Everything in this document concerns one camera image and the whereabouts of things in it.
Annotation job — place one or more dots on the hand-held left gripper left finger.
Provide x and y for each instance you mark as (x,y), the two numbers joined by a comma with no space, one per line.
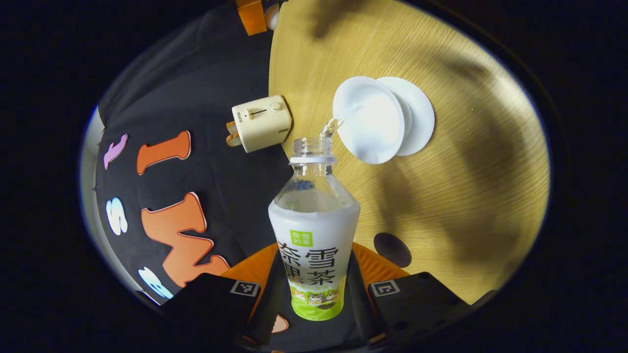
(267,304)

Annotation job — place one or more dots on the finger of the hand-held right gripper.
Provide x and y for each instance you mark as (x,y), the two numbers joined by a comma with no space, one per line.
(251,17)

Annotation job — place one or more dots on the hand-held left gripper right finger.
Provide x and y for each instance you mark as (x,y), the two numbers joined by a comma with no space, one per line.
(358,299)

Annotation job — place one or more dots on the dark round coaster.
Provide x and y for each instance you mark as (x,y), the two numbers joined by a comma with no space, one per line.
(392,250)

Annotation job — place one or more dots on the clear water bottle green label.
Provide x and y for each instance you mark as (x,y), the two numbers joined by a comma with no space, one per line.
(314,230)

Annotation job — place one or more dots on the white teacup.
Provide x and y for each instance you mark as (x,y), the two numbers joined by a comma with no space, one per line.
(370,120)

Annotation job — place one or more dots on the cream toaster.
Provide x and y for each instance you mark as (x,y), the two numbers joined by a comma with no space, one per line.
(262,122)

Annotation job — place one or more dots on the toast bread slice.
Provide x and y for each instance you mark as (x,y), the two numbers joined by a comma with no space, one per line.
(233,140)
(231,127)

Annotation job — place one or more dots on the black backdrop cloth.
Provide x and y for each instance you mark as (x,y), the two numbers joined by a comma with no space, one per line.
(211,171)

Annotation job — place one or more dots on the white saucer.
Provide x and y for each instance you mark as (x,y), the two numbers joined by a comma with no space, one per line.
(417,117)

